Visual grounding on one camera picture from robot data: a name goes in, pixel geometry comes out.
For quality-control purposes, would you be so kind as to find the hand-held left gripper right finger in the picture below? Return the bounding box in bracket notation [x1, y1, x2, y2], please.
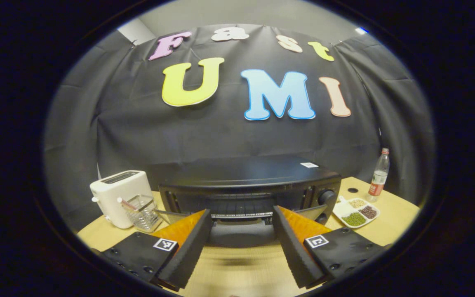
[272, 205, 387, 290]

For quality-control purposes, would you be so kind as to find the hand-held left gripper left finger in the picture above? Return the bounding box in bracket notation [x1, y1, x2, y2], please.
[101, 209, 214, 291]

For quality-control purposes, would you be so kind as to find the black electric oven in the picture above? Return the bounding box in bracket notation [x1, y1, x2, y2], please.
[155, 156, 343, 249]

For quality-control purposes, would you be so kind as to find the white divided plate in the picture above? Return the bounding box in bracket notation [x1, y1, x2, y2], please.
[332, 197, 381, 229]

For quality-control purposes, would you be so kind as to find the pile of green mung beans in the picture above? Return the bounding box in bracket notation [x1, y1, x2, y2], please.
[342, 212, 367, 227]

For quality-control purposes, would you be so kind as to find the white toaster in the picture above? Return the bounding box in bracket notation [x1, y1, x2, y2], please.
[90, 170, 154, 229]

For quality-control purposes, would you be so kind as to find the clear bottle with red label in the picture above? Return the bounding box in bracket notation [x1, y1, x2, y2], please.
[367, 148, 390, 203]

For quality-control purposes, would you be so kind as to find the black backdrop cloth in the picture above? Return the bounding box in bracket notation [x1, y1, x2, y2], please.
[44, 24, 435, 231]

